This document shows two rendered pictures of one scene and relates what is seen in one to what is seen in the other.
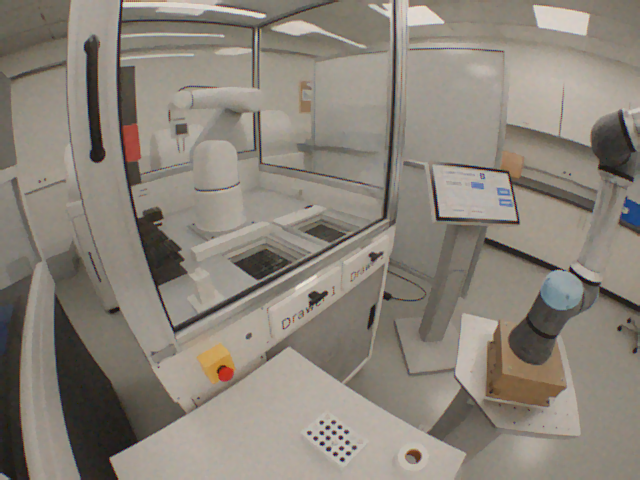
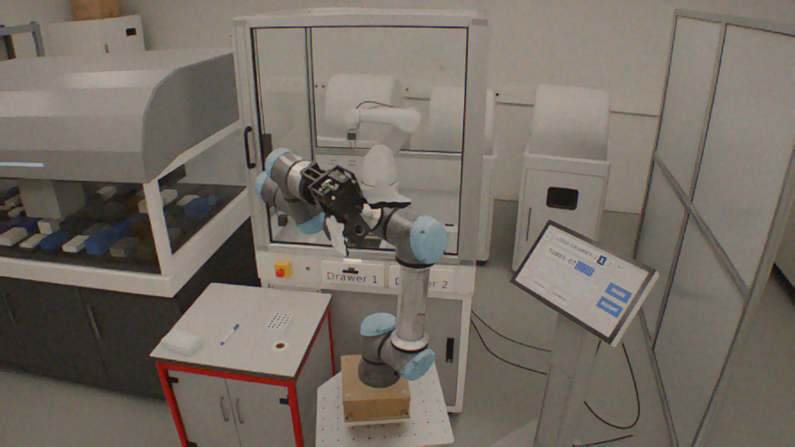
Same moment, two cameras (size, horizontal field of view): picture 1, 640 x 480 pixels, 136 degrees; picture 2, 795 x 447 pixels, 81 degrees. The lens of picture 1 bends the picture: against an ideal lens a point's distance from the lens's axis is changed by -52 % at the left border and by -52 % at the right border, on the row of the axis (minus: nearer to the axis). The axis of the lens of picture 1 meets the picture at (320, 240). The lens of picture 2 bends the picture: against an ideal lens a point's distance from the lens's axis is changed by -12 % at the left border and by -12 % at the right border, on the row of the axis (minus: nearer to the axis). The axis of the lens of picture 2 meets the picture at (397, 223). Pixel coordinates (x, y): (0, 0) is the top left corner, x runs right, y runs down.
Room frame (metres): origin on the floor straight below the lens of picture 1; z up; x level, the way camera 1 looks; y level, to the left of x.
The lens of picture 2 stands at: (-0.33, -1.81, 2.07)
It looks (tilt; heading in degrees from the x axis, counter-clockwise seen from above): 25 degrees down; 57
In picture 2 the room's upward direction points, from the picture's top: straight up
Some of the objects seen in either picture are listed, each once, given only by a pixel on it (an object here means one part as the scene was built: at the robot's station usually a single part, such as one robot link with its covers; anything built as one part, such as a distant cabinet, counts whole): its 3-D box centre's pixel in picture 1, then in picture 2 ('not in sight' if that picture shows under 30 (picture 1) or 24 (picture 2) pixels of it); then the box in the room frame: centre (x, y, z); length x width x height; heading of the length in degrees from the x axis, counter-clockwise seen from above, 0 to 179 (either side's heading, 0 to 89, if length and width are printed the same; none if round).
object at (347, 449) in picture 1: (334, 440); (279, 324); (0.23, -0.04, 0.78); 0.12 x 0.08 x 0.04; 47
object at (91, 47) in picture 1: (92, 96); (248, 149); (0.29, 0.30, 1.45); 0.05 x 0.03 x 0.19; 49
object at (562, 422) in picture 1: (511, 380); (381, 411); (0.37, -0.63, 0.70); 0.45 x 0.44 x 0.12; 63
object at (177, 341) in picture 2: not in sight; (182, 341); (-0.17, 0.05, 0.78); 0.15 x 0.10 x 0.04; 127
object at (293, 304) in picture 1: (308, 300); (352, 273); (0.62, 0.03, 0.87); 0.29 x 0.02 x 0.11; 139
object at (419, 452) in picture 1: (411, 459); (280, 349); (0.17, -0.20, 0.78); 0.07 x 0.07 x 0.04
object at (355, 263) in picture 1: (367, 260); (421, 278); (0.86, -0.18, 0.87); 0.29 x 0.02 x 0.11; 139
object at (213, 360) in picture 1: (217, 364); (282, 269); (0.36, 0.24, 0.88); 0.07 x 0.05 x 0.07; 139
